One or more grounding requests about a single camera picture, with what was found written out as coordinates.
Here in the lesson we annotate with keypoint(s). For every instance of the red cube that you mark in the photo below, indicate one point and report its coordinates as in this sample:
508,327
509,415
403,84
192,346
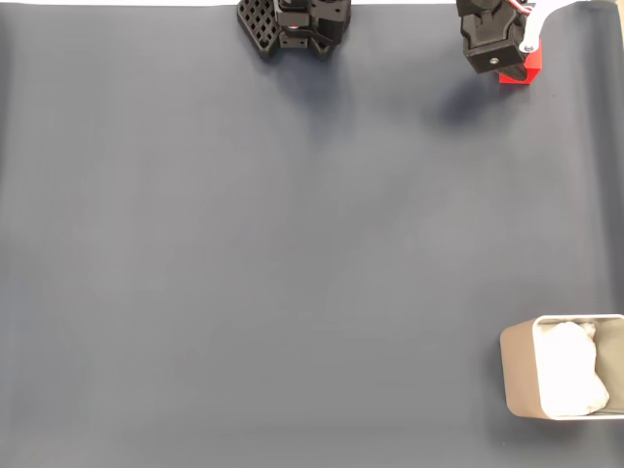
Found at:
534,66

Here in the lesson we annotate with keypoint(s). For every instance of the beige metal box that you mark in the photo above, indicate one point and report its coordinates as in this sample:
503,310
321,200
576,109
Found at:
519,370

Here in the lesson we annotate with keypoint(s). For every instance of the white crumpled paper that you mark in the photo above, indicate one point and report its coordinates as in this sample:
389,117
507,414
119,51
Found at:
565,370

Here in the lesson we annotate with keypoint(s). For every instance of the white camera board with mount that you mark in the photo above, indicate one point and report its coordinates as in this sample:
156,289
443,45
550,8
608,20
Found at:
536,24

